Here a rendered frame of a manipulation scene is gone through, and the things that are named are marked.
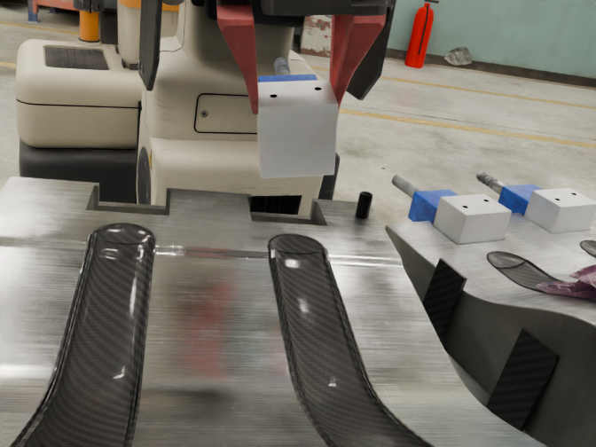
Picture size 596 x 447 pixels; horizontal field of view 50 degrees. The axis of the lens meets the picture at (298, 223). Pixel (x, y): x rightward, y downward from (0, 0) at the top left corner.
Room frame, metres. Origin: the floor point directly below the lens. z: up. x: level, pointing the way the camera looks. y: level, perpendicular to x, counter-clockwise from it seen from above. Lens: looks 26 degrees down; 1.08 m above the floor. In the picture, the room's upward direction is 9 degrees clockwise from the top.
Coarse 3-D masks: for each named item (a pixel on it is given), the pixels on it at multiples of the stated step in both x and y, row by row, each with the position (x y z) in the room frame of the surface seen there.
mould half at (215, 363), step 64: (0, 192) 0.37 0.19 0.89; (64, 192) 0.39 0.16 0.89; (192, 192) 0.42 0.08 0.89; (0, 256) 0.30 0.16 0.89; (64, 256) 0.31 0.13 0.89; (192, 256) 0.34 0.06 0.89; (256, 256) 0.35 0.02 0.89; (384, 256) 0.37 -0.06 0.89; (0, 320) 0.25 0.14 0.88; (64, 320) 0.26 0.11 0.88; (192, 320) 0.28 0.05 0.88; (256, 320) 0.28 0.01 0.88; (384, 320) 0.30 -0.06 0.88; (0, 384) 0.21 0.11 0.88; (192, 384) 0.23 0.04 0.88; (256, 384) 0.23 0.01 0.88; (384, 384) 0.25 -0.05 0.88; (448, 384) 0.26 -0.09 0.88
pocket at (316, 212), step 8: (248, 200) 0.43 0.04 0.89; (312, 200) 0.44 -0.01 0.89; (312, 208) 0.44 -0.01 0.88; (320, 208) 0.43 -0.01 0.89; (256, 216) 0.43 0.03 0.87; (264, 216) 0.43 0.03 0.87; (272, 216) 0.43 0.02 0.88; (280, 216) 0.44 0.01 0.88; (288, 216) 0.44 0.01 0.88; (296, 216) 0.44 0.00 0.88; (304, 216) 0.44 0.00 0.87; (312, 216) 0.44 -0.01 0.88; (320, 216) 0.42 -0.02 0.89; (312, 224) 0.44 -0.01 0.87; (320, 224) 0.42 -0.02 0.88
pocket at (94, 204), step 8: (96, 192) 0.41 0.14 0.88; (168, 192) 0.42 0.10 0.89; (96, 200) 0.41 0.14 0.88; (168, 200) 0.42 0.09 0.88; (88, 208) 0.38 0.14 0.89; (96, 208) 0.41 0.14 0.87; (104, 208) 0.41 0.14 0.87; (112, 208) 0.41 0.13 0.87; (120, 208) 0.41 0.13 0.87; (128, 208) 0.41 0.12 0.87; (136, 208) 0.41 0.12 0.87; (144, 208) 0.41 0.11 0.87; (152, 208) 0.41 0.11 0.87; (160, 208) 0.42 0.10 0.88; (168, 208) 0.42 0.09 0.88
